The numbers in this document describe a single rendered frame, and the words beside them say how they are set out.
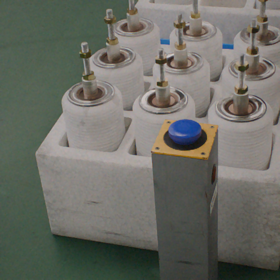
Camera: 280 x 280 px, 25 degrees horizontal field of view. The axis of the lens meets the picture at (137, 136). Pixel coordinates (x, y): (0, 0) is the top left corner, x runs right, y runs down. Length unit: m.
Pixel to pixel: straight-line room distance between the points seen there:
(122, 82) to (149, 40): 0.13
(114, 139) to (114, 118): 0.04
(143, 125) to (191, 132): 0.20
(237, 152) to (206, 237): 0.16
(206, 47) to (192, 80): 0.12
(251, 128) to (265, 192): 0.09
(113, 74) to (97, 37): 0.69
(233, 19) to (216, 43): 0.27
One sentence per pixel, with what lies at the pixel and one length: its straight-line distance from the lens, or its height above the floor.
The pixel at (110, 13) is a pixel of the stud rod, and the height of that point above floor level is 0.34.
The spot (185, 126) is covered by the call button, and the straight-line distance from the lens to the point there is 0.77.
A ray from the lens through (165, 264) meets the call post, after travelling 0.89.
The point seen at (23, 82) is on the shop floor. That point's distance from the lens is 1.58.
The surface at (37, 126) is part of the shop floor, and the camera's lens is 1.40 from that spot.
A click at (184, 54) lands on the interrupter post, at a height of 0.27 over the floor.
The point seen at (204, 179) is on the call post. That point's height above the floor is 0.28.
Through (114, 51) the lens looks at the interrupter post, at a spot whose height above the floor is 0.27.
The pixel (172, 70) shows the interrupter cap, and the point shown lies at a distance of 1.04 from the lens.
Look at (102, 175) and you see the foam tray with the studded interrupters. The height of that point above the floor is 0.15.
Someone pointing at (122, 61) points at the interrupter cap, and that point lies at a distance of 1.08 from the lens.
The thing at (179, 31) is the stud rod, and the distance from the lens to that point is 1.03.
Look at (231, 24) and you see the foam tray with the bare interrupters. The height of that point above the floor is 0.15.
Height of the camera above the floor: 0.77
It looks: 36 degrees down
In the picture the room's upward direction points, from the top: 5 degrees counter-clockwise
